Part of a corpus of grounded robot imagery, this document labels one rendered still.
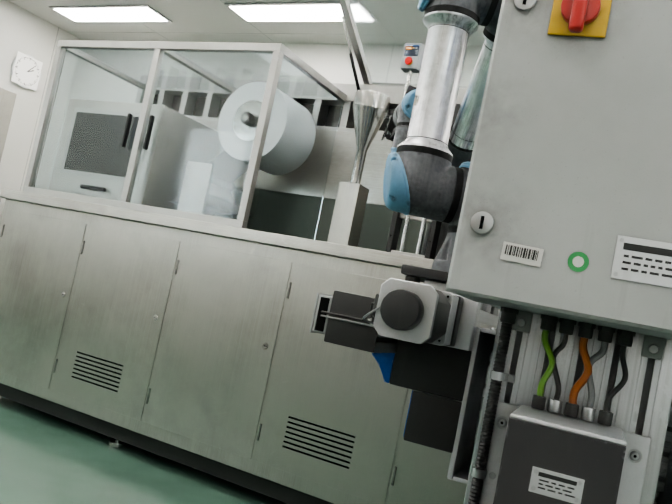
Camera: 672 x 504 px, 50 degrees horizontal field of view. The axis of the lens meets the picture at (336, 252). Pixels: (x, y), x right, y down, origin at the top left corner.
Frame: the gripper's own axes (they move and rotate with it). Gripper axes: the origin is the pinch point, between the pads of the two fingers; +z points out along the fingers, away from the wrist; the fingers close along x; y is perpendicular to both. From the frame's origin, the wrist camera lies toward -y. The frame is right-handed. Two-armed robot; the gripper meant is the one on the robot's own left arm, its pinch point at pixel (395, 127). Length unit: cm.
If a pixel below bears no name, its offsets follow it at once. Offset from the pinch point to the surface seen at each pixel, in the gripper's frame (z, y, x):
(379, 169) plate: 94, -7, 9
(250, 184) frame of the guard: 60, 22, -37
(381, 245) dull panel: 90, 23, 20
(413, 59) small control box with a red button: 57, -42, 3
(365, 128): 70, -15, -4
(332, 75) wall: 383, -128, -26
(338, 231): 71, 26, 0
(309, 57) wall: 397, -140, -50
